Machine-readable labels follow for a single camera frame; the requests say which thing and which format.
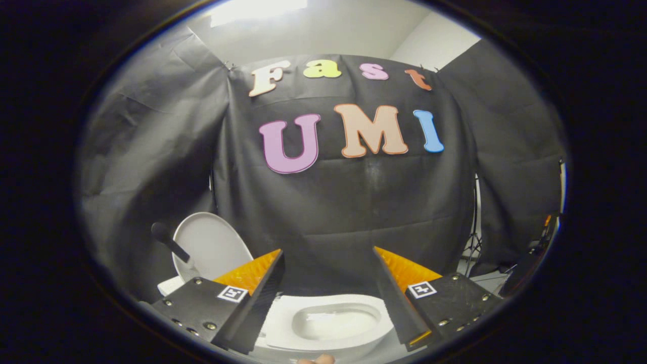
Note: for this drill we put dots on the white toilet bowl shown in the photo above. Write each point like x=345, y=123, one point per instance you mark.
x=283, y=323

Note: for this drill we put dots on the black tripod light stand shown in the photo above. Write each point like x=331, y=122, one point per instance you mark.
x=473, y=242

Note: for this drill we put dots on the white toilet tank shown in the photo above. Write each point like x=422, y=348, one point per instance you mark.
x=169, y=286

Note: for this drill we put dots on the dark equipment case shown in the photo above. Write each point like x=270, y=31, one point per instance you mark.
x=520, y=278

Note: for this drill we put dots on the black backdrop cloth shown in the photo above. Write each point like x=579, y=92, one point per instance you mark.
x=343, y=202

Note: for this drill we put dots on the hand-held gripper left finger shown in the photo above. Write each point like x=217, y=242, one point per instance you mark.
x=258, y=308

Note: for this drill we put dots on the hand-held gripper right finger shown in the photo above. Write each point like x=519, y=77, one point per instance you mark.
x=397, y=308

